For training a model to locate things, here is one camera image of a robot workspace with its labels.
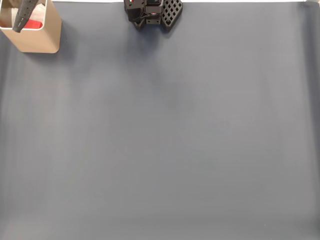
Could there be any white padding foam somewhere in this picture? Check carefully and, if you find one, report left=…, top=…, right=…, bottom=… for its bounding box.
left=0, top=4, right=47, bottom=30

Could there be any beige box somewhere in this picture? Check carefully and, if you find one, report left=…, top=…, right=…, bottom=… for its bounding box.
left=0, top=0, right=63, bottom=54

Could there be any red cube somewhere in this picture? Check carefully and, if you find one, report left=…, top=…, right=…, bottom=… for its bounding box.
left=22, top=19, right=44, bottom=30

